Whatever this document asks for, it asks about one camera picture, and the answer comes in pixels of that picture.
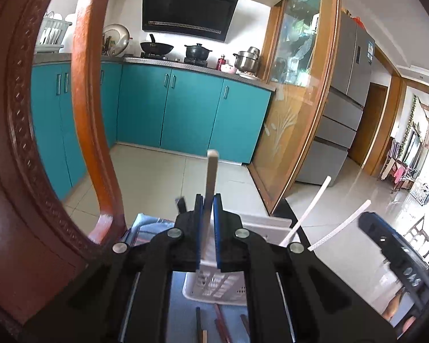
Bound carved wooden chair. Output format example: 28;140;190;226
0;0;133;333

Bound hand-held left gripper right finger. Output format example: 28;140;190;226
213;194;397;343

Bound grey refrigerator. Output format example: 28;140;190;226
295;11;376;186

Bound grey kitchen countertop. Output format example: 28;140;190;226
34;53;277;91

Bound black range hood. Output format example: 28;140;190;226
142;0;242;42

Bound white plastic utensil basket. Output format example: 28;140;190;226
182;214;301;307

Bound green wall garland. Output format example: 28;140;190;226
402;95;420;158

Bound black casserole pot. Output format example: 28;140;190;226
184;43;213;62

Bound stainless steel pot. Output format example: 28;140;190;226
233;46;261;73

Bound wood-framed glass sliding door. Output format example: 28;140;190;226
248;0;342;215

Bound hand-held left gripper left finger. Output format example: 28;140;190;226
21;194;205;343

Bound white dish rack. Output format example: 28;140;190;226
36;11;73;54

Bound black chopstick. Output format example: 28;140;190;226
196;306;208;343

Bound round steel pan lid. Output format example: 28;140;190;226
102;24;130;58

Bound brown wooden door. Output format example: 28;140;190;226
348;82;388;167

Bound person's right hand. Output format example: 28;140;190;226
382;289;420;334

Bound black gas hob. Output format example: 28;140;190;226
139;53;210;68

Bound blue striped towel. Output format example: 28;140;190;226
123;213;253;343

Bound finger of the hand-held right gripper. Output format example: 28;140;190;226
357;212;429;294

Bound clothes drying rack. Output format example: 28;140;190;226
379;137;420;194

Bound black wok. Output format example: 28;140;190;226
140;34;174;57

